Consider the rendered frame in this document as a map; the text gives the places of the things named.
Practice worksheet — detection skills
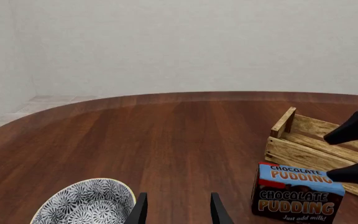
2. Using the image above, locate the chocolate pudding box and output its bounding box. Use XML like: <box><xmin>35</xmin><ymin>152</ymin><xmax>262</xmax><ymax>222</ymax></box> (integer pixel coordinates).
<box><xmin>250</xmin><ymin>162</ymin><xmax>346</xmax><ymax>224</ymax></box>

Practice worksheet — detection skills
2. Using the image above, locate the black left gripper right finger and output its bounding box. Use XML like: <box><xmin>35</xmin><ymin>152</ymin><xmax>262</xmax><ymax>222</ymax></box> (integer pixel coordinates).
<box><xmin>210</xmin><ymin>192</ymin><xmax>236</xmax><ymax>224</ymax></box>

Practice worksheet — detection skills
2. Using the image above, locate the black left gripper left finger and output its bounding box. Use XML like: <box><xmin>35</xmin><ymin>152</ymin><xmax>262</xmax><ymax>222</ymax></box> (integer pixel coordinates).
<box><xmin>127</xmin><ymin>192</ymin><xmax>149</xmax><ymax>224</ymax></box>

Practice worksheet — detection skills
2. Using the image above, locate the black and white patterned bowl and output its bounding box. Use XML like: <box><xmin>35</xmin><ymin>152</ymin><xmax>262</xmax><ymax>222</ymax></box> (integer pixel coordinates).
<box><xmin>29</xmin><ymin>177</ymin><xmax>137</xmax><ymax>224</ymax></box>

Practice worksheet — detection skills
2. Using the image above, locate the wooden slat tray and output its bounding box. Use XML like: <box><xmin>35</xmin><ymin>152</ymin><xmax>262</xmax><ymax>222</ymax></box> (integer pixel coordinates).
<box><xmin>265</xmin><ymin>106</ymin><xmax>358</xmax><ymax>203</ymax></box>

